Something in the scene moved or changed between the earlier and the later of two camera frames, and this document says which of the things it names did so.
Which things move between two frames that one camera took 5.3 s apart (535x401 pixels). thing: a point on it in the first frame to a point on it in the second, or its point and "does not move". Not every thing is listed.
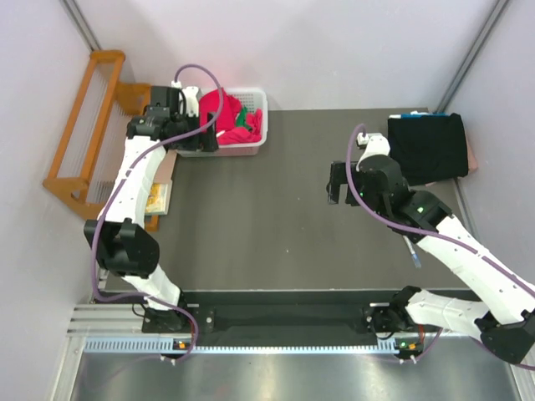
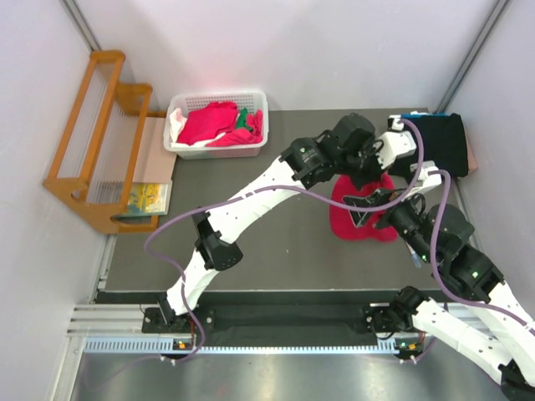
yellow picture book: [159, 199] does not move
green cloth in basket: [241, 119] does not move
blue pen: [412, 251] does not move
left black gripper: [207, 139] to [367, 179]
